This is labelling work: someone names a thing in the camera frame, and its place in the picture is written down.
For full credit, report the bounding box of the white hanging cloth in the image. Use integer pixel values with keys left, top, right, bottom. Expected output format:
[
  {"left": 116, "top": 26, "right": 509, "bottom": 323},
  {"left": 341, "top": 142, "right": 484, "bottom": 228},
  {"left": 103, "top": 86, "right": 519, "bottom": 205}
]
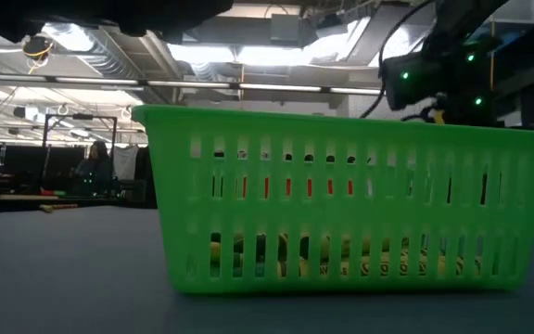
[{"left": 111, "top": 144, "right": 141, "bottom": 182}]

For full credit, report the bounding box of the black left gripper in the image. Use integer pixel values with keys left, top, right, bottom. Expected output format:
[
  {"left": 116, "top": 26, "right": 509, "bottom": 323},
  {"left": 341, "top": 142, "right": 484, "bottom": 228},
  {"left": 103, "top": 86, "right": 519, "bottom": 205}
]
[{"left": 122, "top": 0, "right": 235, "bottom": 44}]

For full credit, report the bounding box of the green plastic basket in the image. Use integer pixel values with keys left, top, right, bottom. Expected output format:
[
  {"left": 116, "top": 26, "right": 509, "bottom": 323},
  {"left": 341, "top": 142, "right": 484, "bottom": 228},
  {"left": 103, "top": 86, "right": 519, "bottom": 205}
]
[{"left": 131, "top": 104, "right": 534, "bottom": 297}]

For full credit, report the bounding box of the long tube light fixture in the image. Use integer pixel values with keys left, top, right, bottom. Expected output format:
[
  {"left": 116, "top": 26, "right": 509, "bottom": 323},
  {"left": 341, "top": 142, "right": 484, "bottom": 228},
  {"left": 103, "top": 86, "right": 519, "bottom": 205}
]
[{"left": 0, "top": 72, "right": 384, "bottom": 96}]

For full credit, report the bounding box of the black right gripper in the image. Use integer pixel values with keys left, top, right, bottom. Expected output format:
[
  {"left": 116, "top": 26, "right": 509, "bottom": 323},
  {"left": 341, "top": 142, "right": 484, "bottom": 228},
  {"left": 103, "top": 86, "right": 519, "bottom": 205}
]
[{"left": 428, "top": 36, "right": 504, "bottom": 127}]

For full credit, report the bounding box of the person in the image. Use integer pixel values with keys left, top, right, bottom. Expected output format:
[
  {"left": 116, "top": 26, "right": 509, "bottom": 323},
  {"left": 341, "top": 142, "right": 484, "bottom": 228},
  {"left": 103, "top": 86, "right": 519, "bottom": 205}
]
[{"left": 70, "top": 140, "right": 113, "bottom": 196}]

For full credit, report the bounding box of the silver rectangular air duct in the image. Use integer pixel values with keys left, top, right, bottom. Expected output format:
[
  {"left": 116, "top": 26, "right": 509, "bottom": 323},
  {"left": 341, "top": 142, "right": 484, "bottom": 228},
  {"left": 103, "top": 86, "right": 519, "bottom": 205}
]
[{"left": 312, "top": 4, "right": 435, "bottom": 67}]

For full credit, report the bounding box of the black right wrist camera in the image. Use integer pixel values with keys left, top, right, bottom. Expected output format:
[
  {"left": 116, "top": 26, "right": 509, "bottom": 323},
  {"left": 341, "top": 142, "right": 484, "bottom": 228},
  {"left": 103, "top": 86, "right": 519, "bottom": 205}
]
[{"left": 380, "top": 52, "right": 440, "bottom": 111}]

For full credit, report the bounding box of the grey ceiling unit box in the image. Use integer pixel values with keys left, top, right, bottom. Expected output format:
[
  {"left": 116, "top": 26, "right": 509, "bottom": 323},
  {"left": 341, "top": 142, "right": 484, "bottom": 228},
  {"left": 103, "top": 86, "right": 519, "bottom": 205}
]
[{"left": 269, "top": 13, "right": 303, "bottom": 46}]

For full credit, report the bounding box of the dark monitor screen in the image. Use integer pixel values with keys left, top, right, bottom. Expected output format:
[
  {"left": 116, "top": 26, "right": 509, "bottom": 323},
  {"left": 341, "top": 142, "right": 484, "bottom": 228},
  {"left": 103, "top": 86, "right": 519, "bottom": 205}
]
[{"left": 2, "top": 146, "right": 87, "bottom": 196}]

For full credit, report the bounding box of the black ceiling reel yellow cable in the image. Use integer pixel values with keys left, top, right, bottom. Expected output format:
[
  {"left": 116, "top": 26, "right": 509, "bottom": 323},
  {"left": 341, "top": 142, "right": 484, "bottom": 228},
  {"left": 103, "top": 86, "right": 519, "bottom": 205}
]
[{"left": 20, "top": 35, "right": 56, "bottom": 75}]

